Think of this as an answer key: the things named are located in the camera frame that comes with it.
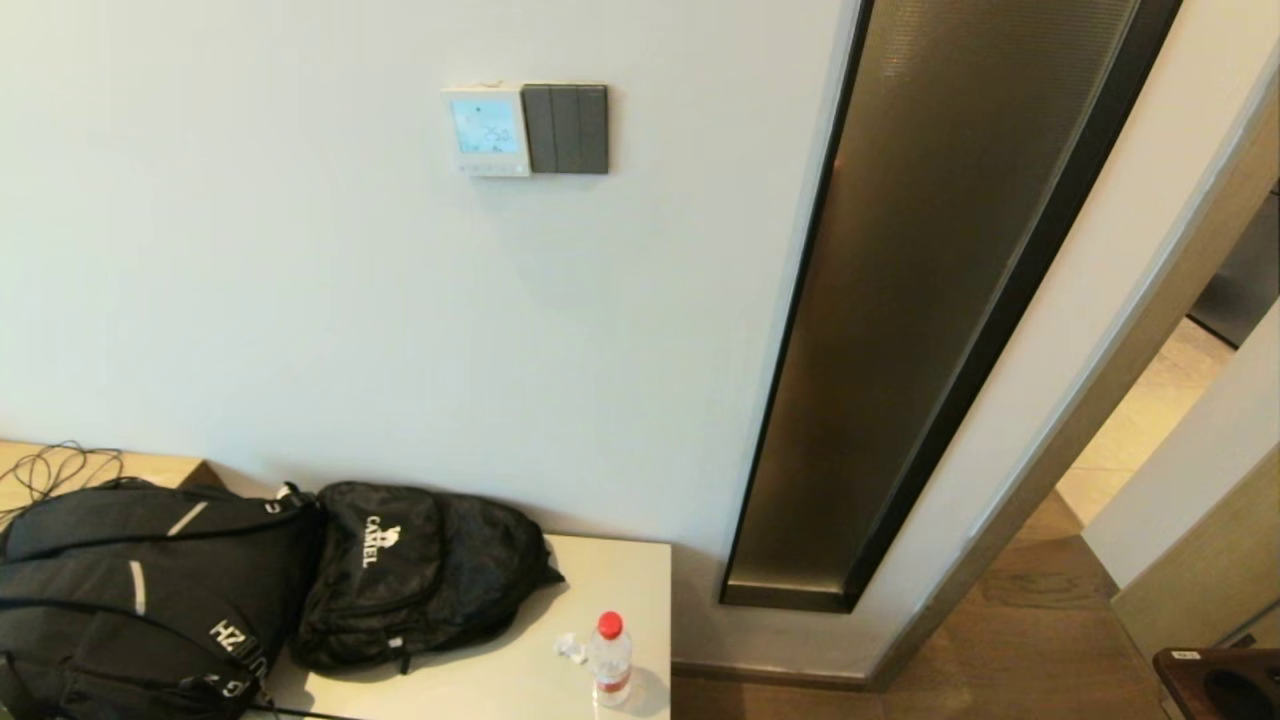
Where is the white wall thermostat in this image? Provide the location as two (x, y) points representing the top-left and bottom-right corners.
(441, 85), (532, 179)

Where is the beige wooden cabinet side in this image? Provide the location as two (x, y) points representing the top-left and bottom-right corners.
(1112, 455), (1280, 661)

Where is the thin black cable coil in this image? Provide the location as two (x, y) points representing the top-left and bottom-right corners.
(0, 440), (126, 523)

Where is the grey triple wall switch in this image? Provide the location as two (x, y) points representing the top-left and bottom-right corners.
(521, 83), (610, 176)

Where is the black Camel logo backpack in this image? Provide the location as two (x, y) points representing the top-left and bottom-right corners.
(288, 481), (566, 676)

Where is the dark grey appliance beyond doorway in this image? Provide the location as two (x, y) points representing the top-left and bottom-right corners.
(1188, 185), (1280, 349)

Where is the large black backpack white lettering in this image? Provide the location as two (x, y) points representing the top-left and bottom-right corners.
(0, 478), (326, 720)

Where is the grey brown door frame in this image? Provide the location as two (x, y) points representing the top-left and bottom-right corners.
(865, 60), (1280, 693)

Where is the dark brown wooden object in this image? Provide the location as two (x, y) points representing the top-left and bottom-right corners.
(1153, 647), (1280, 720)

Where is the clear water bottle red cap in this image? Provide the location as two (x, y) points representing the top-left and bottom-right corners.
(588, 611), (634, 709)

